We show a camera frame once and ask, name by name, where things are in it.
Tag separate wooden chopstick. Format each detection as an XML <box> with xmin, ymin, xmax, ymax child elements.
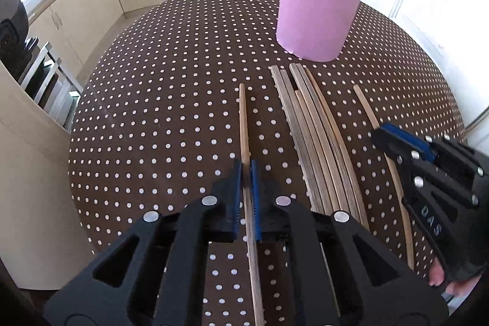
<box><xmin>353</xmin><ymin>84</ymin><xmax>414</xmax><ymax>270</ymax></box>

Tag right hand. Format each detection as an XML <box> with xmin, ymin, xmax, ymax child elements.
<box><xmin>428</xmin><ymin>258</ymin><xmax>484</xmax><ymax>298</ymax></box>

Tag wooden chopstick in bundle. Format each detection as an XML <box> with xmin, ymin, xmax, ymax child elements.
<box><xmin>302</xmin><ymin>68</ymin><xmax>369</xmax><ymax>228</ymax></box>
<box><xmin>269</xmin><ymin>65</ymin><xmax>323</xmax><ymax>213</ymax></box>
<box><xmin>280</xmin><ymin>69</ymin><xmax>340</xmax><ymax>214</ymax></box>
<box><xmin>282</xmin><ymin>63</ymin><xmax>368</xmax><ymax>225</ymax></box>

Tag pink cylindrical utensil holder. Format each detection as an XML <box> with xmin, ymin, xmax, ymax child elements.
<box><xmin>276</xmin><ymin>0</ymin><xmax>361</xmax><ymax>63</ymax></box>

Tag brown polka dot tablecloth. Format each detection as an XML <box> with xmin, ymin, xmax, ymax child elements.
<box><xmin>69</xmin><ymin>0</ymin><xmax>463</xmax><ymax>325</ymax></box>

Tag metal shelf rack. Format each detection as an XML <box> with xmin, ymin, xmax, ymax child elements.
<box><xmin>17</xmin><ymin>42</ymin><xmax>83</xmax><ymax>132</ymax></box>

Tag black air fryer appliance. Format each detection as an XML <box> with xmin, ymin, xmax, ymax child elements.
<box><xmin>0</xmin><ymin>0</ymin><xmax>31</xmax><ymax>80</ymax></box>

